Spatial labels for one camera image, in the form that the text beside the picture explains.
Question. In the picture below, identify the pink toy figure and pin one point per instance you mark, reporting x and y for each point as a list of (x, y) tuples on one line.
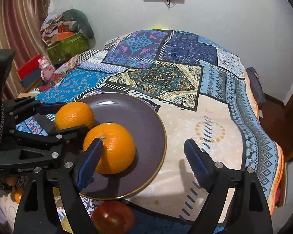
[(47, 69)]

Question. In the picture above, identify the grey bag on floor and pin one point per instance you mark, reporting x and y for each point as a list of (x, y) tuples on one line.
[(256, 87)]

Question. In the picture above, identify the patchwork blue bedspread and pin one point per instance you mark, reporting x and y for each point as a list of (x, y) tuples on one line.
[(200, 91)]

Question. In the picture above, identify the large orange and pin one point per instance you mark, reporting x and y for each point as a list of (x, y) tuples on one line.
[(73, 115), (118, 147)]

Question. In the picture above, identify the dark green plush pillow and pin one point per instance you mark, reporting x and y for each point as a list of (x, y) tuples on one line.
[(82, 21)]

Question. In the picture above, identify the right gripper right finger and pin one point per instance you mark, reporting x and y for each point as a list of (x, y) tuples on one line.
[(249, 211)]

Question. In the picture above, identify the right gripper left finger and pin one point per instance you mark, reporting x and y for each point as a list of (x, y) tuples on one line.
[(37, 211)]

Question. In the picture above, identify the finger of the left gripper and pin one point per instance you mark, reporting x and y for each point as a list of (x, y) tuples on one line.
[(20, 109), (27, 144)]

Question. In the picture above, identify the red tomato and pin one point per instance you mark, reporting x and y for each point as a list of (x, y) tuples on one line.
[(113, 217)]

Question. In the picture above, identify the striped red curtain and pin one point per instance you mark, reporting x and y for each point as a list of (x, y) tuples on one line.
[(20, 24)]

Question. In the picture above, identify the yellow plush object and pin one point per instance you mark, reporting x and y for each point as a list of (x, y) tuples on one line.
[(158, 28)]

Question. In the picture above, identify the dark purple plate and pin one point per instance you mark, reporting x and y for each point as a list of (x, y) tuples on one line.
[(149, 135)]

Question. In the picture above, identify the small mandarin orange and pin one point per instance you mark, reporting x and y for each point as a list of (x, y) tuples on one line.
[(18, 194)]

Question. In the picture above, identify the red box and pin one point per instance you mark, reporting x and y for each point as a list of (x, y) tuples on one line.
[(30, 72)]

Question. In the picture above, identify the green storage box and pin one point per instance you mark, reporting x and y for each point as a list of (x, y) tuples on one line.
[(62, 51)]

